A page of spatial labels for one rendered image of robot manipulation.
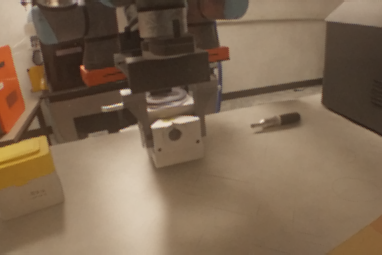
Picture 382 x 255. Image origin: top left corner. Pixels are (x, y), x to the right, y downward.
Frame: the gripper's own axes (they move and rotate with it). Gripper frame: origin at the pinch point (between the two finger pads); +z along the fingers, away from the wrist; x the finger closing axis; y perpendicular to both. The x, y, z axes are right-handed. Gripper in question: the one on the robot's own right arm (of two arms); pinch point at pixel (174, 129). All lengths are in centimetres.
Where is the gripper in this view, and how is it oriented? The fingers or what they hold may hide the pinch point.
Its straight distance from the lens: 49.5
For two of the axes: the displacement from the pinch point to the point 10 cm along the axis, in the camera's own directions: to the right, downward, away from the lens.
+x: -9.5, 1.9, -2.4
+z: 0.8, 9.1, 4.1
